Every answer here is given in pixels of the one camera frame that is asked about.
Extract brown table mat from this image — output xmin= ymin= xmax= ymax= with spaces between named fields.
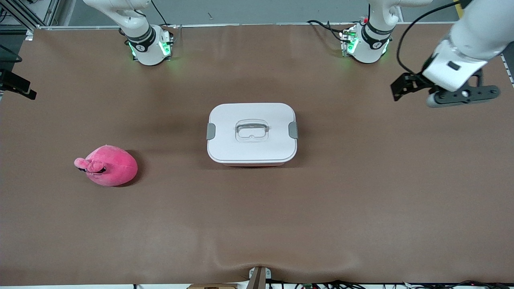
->
xmin=0 ymin=23 xmax=514 ymax=286

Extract pink plastic box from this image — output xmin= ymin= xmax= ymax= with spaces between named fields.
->
xmin=220 ymin=161 xmax=288 ymax=167

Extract black base cable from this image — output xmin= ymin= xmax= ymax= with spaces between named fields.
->
xmin=150 ymin=0 xmax=174 ymax=28
xmin=307 ymin=20 xmax=348 ymax=44

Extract black right base cable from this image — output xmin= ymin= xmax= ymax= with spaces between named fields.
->
xmin=150 ymin=0 xmax=174 ymax=28

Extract pink plush toy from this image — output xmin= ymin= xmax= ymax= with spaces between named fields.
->
xmin=74 ymin=144 xmax=139 ymax=187

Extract white box lid grey clips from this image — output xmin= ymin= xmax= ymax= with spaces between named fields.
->
xmin=206 ymin=103 xmax=299 ymax=165

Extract black left base cable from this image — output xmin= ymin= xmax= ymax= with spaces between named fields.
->
xmin=307 ymin=20 xmax=348 ymax=44

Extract aluminium frame profile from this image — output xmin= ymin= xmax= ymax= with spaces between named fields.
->
xmin=0 ymin=0 xmax=61 ymax=31

